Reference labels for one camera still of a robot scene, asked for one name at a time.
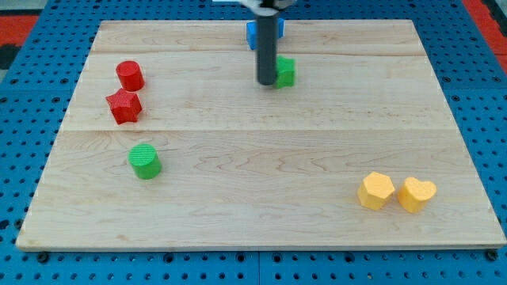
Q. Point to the light wooden board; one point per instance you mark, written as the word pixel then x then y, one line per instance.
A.
pixel 248 168

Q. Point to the green star block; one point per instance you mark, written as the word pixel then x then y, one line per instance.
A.
pixel 285 72

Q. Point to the green cylinder block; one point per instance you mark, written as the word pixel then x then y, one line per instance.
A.
pixel 143 158

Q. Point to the blue cube block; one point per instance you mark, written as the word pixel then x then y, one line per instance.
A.
pixel 251 32

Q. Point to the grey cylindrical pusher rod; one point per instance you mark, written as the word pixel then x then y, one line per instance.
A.
pixel 267 36

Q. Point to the yellow hexagon block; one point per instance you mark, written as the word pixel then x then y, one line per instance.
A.
pixel 375 191

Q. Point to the red star block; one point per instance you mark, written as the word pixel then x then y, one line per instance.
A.
pixel 125 106

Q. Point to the red cylinder block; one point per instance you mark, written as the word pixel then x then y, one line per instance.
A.
pixel 130 75

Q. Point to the yellow heart block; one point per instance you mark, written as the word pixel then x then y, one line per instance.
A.
pixel 414 194

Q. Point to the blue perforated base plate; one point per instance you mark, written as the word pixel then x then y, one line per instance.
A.
pixel 38 87

